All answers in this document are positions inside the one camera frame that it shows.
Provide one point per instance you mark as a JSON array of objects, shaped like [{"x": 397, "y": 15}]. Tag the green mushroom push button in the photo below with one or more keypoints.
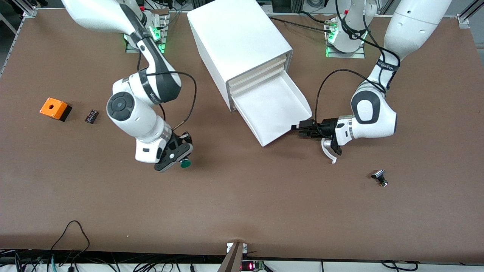
[{"x": 185, "y": 164}]

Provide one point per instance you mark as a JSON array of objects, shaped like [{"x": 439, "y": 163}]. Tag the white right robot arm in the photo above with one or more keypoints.
[{"x": 132, "y": 113}]

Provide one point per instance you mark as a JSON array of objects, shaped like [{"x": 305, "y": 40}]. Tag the orange black button enclosure box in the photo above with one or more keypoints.
[{"x": 53, "y": 107}]

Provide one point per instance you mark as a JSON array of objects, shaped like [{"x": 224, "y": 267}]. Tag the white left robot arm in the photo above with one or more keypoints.
[{"x": 372, "y": 113}]

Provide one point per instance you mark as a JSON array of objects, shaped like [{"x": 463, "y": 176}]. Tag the aluminium frame profile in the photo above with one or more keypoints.
[
  {"x": 463, "y": 19},
  {"x": 28, "y": 9}
]

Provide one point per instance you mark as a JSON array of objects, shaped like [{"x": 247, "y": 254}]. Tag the device with red display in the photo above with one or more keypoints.
[{"x": 250, "y": 266}]

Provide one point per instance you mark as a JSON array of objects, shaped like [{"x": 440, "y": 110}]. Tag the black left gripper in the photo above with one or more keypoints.
[{"x": 327, "y": 127}]

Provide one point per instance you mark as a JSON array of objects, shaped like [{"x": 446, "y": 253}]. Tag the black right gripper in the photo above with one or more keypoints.
[{"x": 176, "y": 139}]

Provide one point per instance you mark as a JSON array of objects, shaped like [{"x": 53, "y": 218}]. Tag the brown angled post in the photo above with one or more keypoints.
[{"x": 231, "y": 260}]

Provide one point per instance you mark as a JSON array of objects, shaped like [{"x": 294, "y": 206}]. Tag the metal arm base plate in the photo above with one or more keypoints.
[
  {"x": 346, "y": 55},
  {"x": 129, "y": 49}
]

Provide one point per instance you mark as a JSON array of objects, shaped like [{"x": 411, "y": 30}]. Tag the black knob selector switch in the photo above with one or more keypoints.
[{"x": 379, "y": 175}]

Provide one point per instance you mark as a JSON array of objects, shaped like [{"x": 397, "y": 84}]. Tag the white curved plastic arc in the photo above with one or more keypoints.
[{"x": 325, "y": 151}]

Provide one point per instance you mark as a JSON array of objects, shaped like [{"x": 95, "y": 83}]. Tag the small black terminal block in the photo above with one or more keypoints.
[{"x": 91, "y": 116}]

